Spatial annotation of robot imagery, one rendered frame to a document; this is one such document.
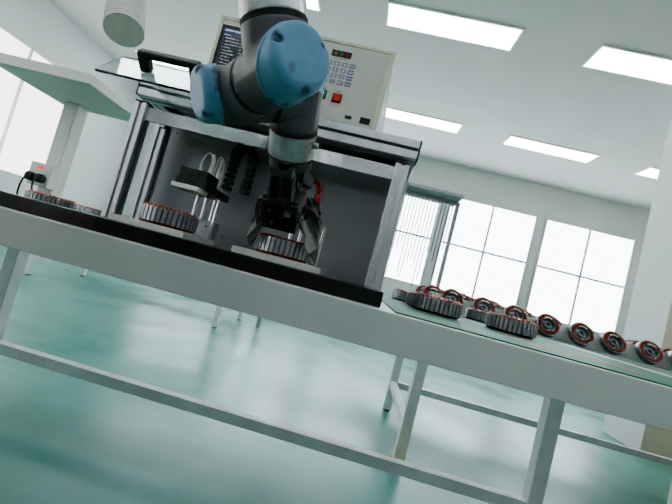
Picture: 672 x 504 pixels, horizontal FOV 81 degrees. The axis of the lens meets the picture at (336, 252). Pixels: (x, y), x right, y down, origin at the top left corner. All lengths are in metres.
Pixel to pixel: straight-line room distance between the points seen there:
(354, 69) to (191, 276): 0.66
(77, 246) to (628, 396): 0.73
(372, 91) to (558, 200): 7.25
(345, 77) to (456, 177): 6.67
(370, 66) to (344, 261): 0.47
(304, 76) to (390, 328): 0.31
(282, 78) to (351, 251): 0.65
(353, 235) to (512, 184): 6.93
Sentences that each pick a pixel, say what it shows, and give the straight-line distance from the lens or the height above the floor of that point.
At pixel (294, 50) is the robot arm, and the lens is 0.44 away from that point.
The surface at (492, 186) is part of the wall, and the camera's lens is 7.75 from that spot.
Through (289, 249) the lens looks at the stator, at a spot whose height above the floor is 0.80.
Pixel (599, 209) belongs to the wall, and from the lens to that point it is 8.41.
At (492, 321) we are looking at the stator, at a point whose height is 0.77.
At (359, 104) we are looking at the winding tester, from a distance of 0.99.
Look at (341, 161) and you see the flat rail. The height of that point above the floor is 1.02.
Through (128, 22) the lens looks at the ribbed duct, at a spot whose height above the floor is 1.59.
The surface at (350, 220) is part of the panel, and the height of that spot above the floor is 0.92.
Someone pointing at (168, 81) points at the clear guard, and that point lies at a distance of 0.78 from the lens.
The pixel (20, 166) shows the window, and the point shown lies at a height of 1.12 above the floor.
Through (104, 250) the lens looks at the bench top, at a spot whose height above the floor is 0.73.
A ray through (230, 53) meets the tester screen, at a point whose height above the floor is 1.23.
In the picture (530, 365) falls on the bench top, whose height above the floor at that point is 0.73.
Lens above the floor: 0.78
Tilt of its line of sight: 3 degrees up
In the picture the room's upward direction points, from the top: 15 degrees clockwise
